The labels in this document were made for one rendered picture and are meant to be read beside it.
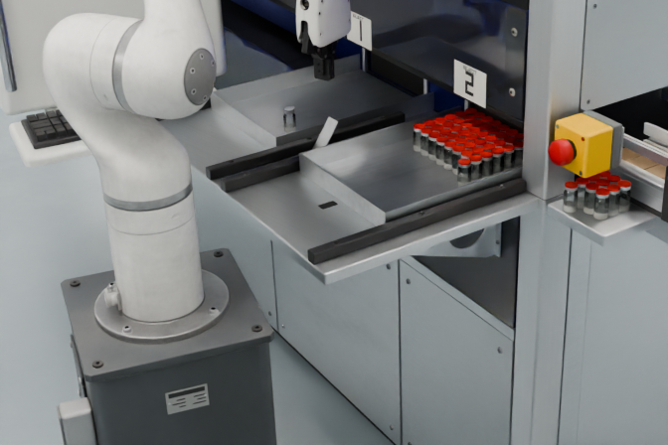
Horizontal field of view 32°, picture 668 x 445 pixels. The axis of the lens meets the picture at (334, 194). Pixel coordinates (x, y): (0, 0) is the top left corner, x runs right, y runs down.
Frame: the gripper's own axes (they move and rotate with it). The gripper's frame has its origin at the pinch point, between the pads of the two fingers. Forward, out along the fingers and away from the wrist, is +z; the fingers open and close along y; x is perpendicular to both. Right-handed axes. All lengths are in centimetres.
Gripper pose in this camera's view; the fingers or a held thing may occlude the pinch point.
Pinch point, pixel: (323, 67)
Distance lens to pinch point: 195.9
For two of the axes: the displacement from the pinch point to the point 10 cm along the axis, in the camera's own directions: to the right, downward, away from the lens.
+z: 0.3, 8.9, 4.6
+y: 5.7, -3.9, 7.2
